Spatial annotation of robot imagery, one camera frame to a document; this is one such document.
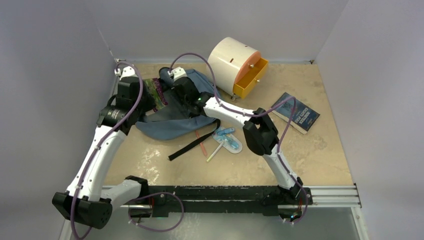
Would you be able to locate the blue backpack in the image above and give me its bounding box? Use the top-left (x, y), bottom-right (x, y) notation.
top-left (135, 67), bottom-right (221, 161)

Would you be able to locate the purple children's book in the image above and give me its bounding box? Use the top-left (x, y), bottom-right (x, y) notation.
top-left (143, 78), bottom-right (168, 112)

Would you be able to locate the dark blue book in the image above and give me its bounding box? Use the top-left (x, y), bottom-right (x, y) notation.
top-left (271, 92), bottom-right (320, 135)

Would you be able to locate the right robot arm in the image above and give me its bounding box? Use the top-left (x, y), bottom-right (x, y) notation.
top-left (159, 67), bottom-right (312, 204)

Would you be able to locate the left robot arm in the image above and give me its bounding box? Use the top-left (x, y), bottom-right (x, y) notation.
top-left (52, 75), bottom-right (151, 229)

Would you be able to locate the blister pack with blue items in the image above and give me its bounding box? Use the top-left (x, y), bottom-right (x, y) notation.
top-left (212, 126), bottom-right (243, 154)

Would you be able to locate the white marker pen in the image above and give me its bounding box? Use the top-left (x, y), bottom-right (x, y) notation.
top-left (206, 142), bottom-right (224, 163)

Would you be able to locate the cream round drawer cabinet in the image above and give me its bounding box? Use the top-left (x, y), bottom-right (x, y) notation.
top-left (206, 37), bottom-right (262, 96)

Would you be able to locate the yellow open drawer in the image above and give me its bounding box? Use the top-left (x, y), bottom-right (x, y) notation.
top-left (232, 58), bottom-right (269, 99)

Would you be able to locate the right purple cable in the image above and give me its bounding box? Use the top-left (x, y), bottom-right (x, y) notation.
top-left (168, 52), bottom-right (311, 226)

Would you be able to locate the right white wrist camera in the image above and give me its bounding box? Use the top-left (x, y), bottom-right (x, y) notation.
top-left (167, 67), bottom-right (187, 81)

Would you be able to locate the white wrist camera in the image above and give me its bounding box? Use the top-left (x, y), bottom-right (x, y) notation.
top-left (114, 66), bottom-right (138, 81)
top-left (167, 67), bottom-right (187, 81)

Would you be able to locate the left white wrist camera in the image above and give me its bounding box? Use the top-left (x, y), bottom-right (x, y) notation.
top-left (114, 66), bottom-right (138, 81)

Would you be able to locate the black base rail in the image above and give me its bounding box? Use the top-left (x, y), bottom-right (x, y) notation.
top-left (127, 185), bottom-right (313, 219)

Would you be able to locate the aluminium frame rail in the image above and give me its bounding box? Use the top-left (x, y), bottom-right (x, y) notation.
top-left (67, 183), bottom-right (362, 209)

